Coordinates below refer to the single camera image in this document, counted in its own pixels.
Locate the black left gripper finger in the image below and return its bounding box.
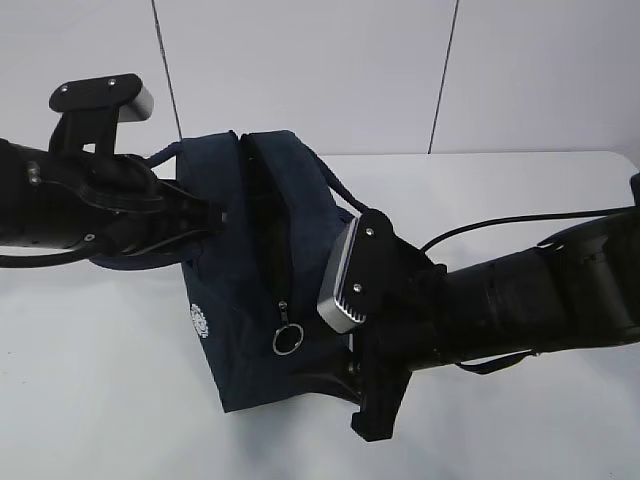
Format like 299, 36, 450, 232
149, 179, 228, 223
107, 217, 215, 257

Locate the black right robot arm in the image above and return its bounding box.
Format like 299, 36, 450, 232
291, 204, 639, 442

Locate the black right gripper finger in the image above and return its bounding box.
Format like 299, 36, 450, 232
291, 362, 362, 404

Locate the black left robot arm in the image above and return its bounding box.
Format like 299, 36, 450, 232
1, 140, 228, 271

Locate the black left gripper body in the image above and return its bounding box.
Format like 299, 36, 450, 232
74, 151, 163, 260

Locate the dark right arm cable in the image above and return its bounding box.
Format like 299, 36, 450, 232
422, 212, 640, 374

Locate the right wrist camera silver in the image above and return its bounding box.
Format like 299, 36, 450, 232
317, 209, 447, 335

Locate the silver zipper pull ring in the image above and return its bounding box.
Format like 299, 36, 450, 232
272, 298, 304, 356

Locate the dark blue lunch bag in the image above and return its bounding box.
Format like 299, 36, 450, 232
94, 129, 374, 415

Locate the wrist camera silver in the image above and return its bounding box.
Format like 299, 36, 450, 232
317, 209, 447, 335
48, 73, 154, 158

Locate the dark left arm cable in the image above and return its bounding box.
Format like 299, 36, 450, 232
0, 234, 176, 274

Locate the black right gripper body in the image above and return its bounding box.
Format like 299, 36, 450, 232
349, 280, 450, 440

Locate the dark arm cable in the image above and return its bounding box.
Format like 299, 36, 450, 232
0, 234, 176, 274
422, 212, 640, 374

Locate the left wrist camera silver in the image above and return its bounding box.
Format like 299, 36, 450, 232
48, 73, 154, 158

